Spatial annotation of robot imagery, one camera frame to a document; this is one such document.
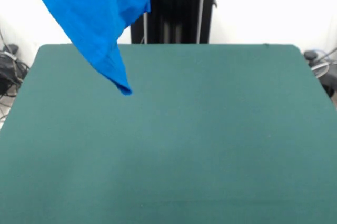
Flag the blue laundry item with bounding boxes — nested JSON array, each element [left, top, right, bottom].
[[27, 0, 155, 97]]

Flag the dark green table cloth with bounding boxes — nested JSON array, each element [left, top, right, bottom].
[[0, 44, 337, 224]]

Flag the black equipment case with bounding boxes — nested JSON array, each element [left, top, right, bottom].
[[320, 62, 337, 98]]

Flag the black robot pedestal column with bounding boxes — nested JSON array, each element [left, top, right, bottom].
[[130, 0, 229, 45]]

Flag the black floor cable tangle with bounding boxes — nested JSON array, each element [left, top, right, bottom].
[[0, 28, 32, 124]]

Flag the grey and blue cables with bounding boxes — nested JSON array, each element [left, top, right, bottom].
[[306, 47, 337, 64]]

